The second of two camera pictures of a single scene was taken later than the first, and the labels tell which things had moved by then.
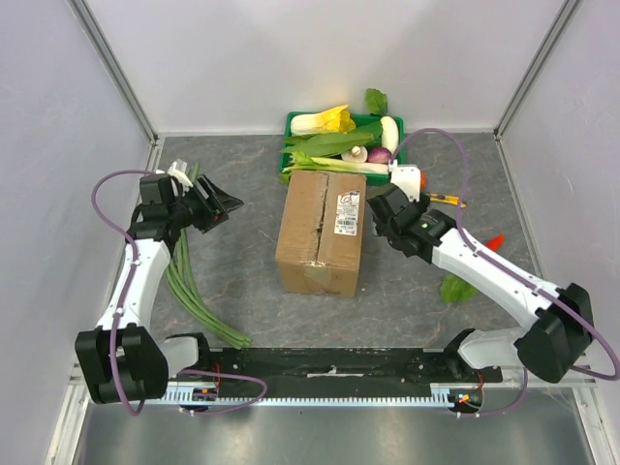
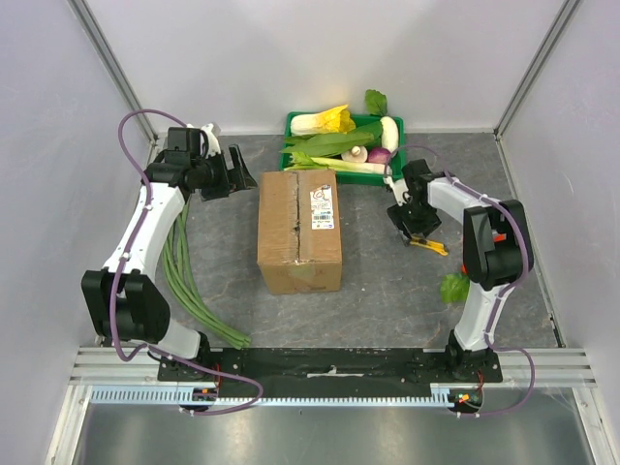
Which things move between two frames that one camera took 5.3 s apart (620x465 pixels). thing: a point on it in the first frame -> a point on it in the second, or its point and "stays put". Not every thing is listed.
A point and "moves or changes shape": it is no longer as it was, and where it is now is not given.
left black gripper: [211, 215] -> [238, 176]
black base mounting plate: [334, 371] stays put
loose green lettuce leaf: [453, 289] stays put
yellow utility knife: [452, 200] moves or changes shape
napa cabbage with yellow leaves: [332, 120] stays put
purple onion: [381, 155] stays put
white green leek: [299, 161] stays put
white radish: [389, 134] stays put
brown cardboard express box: [320, 242] moves or changes shape
